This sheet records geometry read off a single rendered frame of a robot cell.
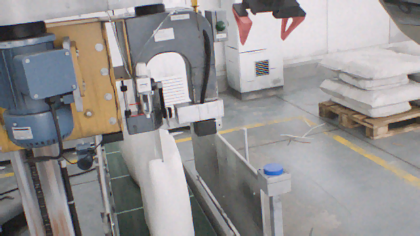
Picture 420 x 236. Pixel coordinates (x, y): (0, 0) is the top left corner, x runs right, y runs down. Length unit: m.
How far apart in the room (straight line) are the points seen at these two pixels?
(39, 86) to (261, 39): 4.26
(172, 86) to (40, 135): 3.11
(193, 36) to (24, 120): 0.51
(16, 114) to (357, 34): 5.74
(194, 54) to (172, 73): 2.83
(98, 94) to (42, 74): 0.31
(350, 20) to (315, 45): 0.60
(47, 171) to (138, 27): 0.50
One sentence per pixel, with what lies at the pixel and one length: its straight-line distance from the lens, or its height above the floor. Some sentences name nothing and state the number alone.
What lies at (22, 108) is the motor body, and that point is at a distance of 1.04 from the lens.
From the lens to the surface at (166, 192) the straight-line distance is 1.60.
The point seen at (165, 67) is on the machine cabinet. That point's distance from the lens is 4.04.
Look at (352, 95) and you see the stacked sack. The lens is 3.92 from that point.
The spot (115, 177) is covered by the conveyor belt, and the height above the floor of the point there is 0.38.
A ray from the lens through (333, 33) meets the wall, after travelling 6.21.
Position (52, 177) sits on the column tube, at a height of 0.90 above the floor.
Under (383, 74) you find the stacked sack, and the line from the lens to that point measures 3.72.
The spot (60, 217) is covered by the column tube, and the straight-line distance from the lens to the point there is 1.41.
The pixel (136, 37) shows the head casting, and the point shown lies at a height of 1.29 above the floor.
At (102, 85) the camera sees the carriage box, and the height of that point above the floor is 1.17.
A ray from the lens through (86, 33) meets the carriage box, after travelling 1.19.
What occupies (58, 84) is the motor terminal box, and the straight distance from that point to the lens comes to 0.96.
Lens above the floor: 1.41
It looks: 18 degrees down
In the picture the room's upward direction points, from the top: 6 degrees counter-clockwise
